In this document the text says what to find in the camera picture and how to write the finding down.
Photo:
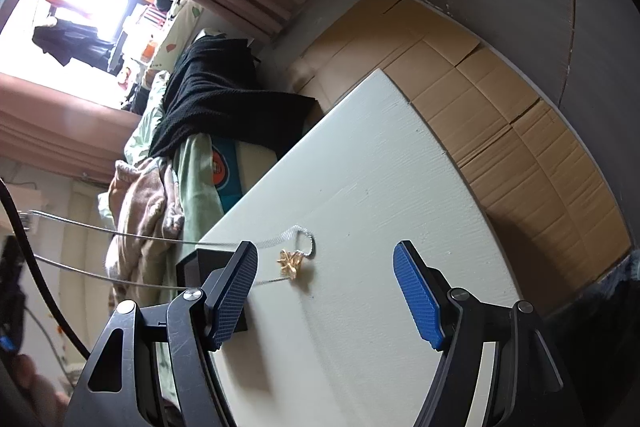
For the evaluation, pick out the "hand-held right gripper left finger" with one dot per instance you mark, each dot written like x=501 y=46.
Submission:
x=232 y=297

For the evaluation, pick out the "white table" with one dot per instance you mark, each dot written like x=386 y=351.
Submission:
x=500 y=117

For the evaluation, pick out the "hanging dark clothes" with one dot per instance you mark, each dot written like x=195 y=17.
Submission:
x=70 y=39

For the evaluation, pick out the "black square box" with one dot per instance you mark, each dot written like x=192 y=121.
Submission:
x=192 y=267

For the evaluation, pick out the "person's left hand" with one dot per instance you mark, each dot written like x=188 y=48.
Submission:
x=35 y=387

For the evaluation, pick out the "green bedsheet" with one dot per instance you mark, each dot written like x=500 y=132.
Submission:
x=197 y=177

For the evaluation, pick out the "printed window seat cushion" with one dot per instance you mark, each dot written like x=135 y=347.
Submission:
x=177 y=32

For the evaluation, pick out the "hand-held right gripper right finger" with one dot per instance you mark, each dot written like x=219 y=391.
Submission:
x=417 y=297

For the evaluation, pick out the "teal printed mattress cover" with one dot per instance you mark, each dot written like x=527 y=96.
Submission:
x=235 y=172

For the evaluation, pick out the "beige fleece blanket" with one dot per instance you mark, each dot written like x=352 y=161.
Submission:
x=145 y=207

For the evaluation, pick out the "white padded headboard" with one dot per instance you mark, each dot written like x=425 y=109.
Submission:
x=80 y=243

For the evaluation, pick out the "person's grey pants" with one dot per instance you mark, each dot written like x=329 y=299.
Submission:
x=625 y=272

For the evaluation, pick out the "black knitted blanket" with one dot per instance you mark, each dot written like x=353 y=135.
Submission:
x=220 y=97

